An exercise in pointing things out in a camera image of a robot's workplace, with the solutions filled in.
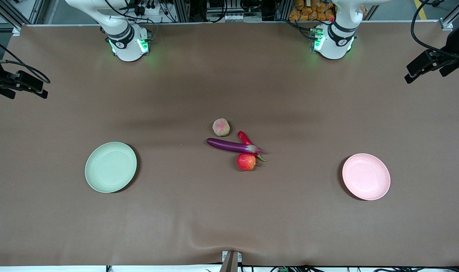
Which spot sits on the green pink peach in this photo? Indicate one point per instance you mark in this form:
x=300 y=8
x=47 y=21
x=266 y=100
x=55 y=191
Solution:
x=221 y=127

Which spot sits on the brown table cloth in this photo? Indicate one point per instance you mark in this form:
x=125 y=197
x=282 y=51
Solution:
x=229 y=219

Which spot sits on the white terminal block row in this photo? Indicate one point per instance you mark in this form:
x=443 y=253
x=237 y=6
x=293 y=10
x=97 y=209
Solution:
x=237 y=17

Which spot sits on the aluminium frame post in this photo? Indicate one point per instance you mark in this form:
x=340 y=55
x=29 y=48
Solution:
x=182 y=9
x=282 y=9

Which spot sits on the pale green plate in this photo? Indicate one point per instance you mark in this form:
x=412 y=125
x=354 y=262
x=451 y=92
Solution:
x=110 y=167

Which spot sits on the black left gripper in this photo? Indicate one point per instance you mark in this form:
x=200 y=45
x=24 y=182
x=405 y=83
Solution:
x=453 y=62

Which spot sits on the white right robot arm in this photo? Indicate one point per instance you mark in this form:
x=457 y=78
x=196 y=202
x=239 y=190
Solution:
x=125 y=49

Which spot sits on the aluminium frame corner profile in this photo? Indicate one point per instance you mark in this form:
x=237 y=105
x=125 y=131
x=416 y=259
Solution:
x=446 y=23
x=16 y=30

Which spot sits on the red chili pepper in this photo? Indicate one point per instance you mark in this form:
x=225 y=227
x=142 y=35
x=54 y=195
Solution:
x=244 y=138

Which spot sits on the red apple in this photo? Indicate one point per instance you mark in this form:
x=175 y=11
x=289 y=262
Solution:
x=246 y=162

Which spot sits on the bag of orange items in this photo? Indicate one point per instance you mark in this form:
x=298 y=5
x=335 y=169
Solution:
x=308 y=13

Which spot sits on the white power strip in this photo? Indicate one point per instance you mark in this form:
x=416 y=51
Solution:
x=148 y=10

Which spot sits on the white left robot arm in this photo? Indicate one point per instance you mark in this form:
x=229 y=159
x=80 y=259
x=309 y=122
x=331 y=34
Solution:
x=333 y=49

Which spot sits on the metal camera pole bracket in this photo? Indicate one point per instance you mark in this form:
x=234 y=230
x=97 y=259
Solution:
x=231 y=262

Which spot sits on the purple eggplant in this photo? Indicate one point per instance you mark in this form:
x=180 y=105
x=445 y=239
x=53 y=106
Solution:
x=229 y=145

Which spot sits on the pink plate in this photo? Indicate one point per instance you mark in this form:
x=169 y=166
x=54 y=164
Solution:
x=366 y=176

